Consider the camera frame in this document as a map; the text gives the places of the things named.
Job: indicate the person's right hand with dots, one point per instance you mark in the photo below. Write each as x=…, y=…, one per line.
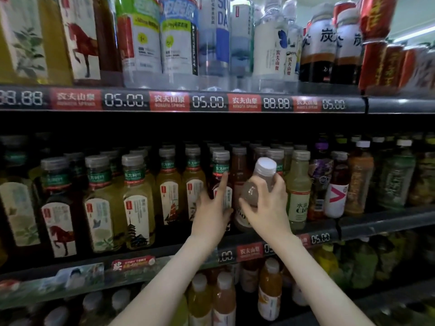
x=268, y=217

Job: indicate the person's left hand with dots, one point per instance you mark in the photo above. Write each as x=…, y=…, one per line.
x=211, y=220

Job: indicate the pale brown bottle white cap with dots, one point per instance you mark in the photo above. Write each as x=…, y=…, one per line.
x=264, y=166

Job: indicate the drinks shelf unit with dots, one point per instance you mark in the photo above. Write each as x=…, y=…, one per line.
x=387, y=220

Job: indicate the row of clear water bottles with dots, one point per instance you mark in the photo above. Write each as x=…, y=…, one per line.
x=204, y=37

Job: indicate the person's right forearm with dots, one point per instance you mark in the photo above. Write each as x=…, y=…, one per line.
x=319, y=285

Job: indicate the person's left forearm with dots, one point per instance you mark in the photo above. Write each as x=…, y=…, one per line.
x=163, y=288

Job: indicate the red shelf price strip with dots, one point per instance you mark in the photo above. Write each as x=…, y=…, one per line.
x=122, y=262
x=170, y=101

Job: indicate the row of tall red cans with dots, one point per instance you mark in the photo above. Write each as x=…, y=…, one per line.
x=387, y=61

